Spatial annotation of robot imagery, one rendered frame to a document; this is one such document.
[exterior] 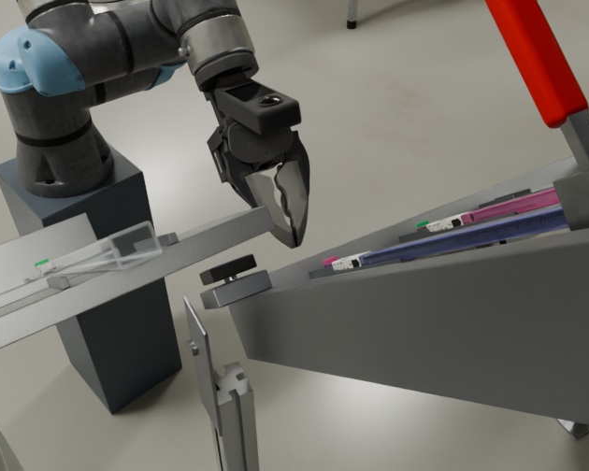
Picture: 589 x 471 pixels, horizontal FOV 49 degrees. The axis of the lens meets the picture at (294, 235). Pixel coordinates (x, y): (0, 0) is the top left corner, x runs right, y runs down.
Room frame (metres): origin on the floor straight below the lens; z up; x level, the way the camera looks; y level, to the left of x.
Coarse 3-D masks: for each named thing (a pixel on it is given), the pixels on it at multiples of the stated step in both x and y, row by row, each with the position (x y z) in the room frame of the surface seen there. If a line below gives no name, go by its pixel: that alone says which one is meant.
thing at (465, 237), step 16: (544, 208) 0.26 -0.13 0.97; (560, 208) 0.24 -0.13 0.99; (480, 224) 0.29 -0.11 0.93; (496, 224) 0.27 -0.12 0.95; (512, 224) 0.26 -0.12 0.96; (528, 224) 0.26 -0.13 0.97; (544, 224) 0.25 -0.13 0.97; (560, 224) 0.24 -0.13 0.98; (416, 240) 0.34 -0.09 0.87; (432, 240) 0.32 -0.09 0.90; (448, 240) 0.30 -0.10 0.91; (464, 240) 0.29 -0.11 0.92; (480, 240) 0.28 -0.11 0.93; (496, 240) 0.27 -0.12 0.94; (368, 256) 0.37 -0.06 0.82; (384, 256) 0.36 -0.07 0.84; (400, 256) 0.34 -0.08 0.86; (416, 256) 0.33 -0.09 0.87
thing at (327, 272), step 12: (528, 192) 0.53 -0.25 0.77; (492, 204) 0.54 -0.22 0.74; (504, 216) 0.39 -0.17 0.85; (456, 228) 0.43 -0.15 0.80; (408, 240) 0.49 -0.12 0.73; (444, 252) 0.35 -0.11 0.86; (456, 252) 0.35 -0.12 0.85; (372, 264) 0.36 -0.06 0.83; (384, 264) 0.35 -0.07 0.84; (312, 276) 0.44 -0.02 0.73; (324, 276) 0.42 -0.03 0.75
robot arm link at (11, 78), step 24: (0, 48) 0.84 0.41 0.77; (0, 72) 0.80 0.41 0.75; (24, 72) 0.80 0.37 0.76; (24, 96) 0.79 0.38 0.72; (48, 96) 0.80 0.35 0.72; (72, 96) 0.82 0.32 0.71; (96, 96) 0.84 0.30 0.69; (24, 120) 0.80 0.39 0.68; (48, 120) 0.80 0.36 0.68; (72, 120) 0.82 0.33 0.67
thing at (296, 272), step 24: (552, 168) 0.61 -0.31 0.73; (576, 168) 0.62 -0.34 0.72; (480, 192) 0.57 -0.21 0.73; (504, 192) 0.58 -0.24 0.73; (432, 216) 0.53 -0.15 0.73; (360, 240) 0.49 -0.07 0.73; (384, 240) 0.49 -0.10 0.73; (504, 240) 0.53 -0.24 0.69; (288, 264) 0.46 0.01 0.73; (312, 264) 0.46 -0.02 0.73
